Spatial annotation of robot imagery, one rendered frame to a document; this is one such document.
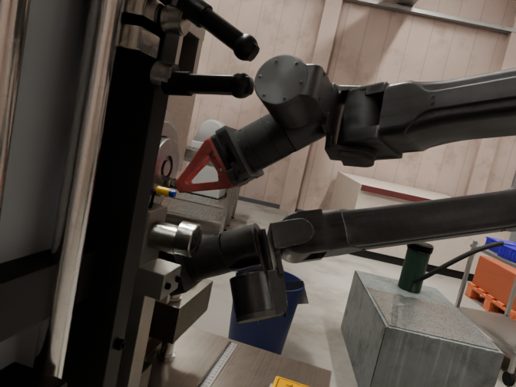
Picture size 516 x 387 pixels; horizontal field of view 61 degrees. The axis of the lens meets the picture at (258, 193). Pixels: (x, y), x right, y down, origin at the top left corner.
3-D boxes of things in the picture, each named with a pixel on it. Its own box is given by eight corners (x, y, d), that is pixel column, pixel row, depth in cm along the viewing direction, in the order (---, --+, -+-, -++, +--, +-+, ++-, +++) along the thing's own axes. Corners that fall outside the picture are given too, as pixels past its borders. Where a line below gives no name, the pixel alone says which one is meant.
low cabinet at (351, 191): (434, 244, 845) (447, 194, 832) (499, 289, 587) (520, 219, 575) (325, 220, 851) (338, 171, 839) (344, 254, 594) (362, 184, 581)
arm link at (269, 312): (301, 233, 67) (310, 215, 59) (319, 309, 63) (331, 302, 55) (223, 246, 65) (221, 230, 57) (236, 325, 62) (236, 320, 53)
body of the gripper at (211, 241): (200, 276, 68) (243, 266, 66) (172, 296, 58) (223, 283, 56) (187, 236, 68) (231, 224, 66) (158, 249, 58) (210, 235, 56)
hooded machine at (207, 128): (224, 197, 858) (239, 125, 840) (219, 202, 794) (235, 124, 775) (188, 190, 860) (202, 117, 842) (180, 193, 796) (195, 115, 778)
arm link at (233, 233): (269, 226, 64) (257, 216, 58) (279, 272, 61) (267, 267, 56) (225, 237, 65) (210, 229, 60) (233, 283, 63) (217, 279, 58)
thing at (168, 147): (179, 129, 57) (180, 178, 61) (165, 126, 57) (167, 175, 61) (150, 156, 51) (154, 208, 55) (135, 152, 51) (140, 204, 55)
